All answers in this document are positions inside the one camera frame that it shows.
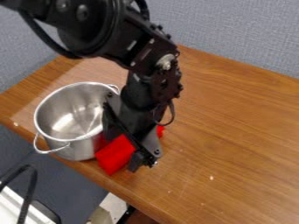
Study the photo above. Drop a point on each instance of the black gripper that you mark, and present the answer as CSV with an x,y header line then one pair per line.
x,y
136,112

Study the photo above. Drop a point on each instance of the red block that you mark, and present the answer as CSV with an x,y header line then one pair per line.
x,y
113,153

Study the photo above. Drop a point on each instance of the metal pot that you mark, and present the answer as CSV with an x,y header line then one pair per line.
x,y
66,120

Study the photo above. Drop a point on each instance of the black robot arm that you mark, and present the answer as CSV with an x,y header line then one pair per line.
x,y
113,29

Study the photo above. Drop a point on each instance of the white equipment box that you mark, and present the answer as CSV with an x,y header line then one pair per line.
x,y
38,213

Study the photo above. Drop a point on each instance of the white table bracket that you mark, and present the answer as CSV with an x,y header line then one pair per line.
x,y
112,211

